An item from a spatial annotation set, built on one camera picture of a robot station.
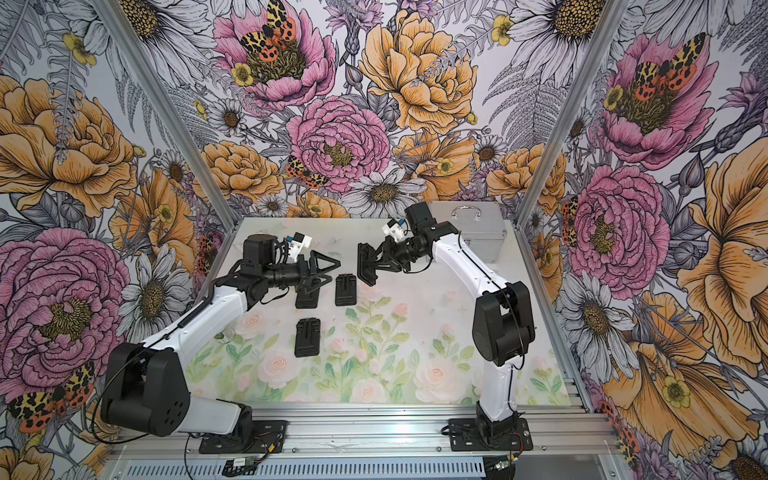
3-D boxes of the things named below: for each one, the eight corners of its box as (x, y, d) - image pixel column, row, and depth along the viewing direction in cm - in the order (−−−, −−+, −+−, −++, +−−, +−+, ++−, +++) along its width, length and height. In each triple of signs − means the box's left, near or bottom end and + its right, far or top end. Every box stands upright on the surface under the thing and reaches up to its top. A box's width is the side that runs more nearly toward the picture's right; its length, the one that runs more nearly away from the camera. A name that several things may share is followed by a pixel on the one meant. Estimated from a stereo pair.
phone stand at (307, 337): (292, 357, 89) (290, 353, 87) (300, 322, 96) (298, 318, 94) (317, 357, 89) (315, 353, 87) (323, 322, 96) (321, 318, 94)
